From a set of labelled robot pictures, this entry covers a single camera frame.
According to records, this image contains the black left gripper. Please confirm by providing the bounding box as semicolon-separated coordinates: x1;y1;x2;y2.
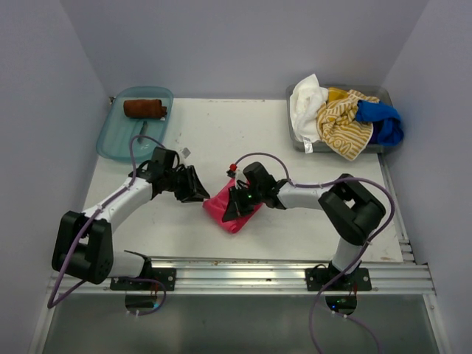
164;164;209;202

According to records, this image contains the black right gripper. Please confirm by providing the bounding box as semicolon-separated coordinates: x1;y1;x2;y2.
223;184;263;222

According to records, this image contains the pink towel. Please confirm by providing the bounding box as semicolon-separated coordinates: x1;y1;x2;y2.
203;179;263;234

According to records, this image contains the brown microfiber towel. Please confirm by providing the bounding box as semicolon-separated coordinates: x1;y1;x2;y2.
123;99;167;119

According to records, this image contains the teal translucent plastic bin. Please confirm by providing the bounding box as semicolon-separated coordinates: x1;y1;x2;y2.
96;86;173;162

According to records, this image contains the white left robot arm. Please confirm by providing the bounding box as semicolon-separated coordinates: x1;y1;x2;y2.
52;147;209;290

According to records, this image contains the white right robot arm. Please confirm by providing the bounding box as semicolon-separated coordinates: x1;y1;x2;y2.
222;162;386;290

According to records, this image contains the white towel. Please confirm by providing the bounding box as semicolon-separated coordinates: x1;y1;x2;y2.
289;74;328;153

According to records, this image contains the yellow striped towel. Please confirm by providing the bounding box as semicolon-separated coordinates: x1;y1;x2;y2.
316;87;380;161

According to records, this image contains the blue towel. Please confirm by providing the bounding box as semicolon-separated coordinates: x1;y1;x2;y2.
355;100;404;147

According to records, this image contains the metal tray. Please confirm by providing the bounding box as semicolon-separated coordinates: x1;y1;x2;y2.
285;83;404;154

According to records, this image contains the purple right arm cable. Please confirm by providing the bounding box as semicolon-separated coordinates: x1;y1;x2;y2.
228;153;398;354

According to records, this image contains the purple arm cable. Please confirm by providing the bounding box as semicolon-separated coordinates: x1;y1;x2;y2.
228;153;398;354
46;134;167;317

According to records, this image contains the aluminium mounting rail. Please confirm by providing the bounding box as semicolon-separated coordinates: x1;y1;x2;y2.
46;260;436;296

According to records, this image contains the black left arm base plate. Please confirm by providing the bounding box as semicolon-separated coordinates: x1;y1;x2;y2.
110;268;177;291

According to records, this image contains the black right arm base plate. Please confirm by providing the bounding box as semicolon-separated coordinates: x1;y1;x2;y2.
305;267;372;292

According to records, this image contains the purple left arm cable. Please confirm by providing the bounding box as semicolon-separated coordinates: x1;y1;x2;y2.
46;134;167;317

